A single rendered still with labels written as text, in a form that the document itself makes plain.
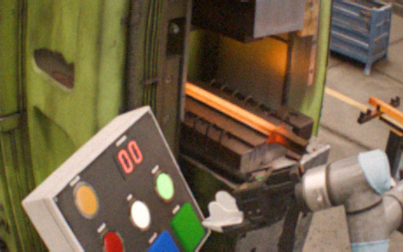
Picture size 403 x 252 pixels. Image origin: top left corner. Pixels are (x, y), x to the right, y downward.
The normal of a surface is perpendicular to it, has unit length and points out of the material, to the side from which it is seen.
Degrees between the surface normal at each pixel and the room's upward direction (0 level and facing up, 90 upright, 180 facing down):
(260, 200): 90
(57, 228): 90
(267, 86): 90
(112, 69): 90
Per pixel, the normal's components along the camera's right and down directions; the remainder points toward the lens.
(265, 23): 0.68, 0.38
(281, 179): -0.37, 0.41
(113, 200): 0.84, -0.25
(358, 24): -0.62, 0.31
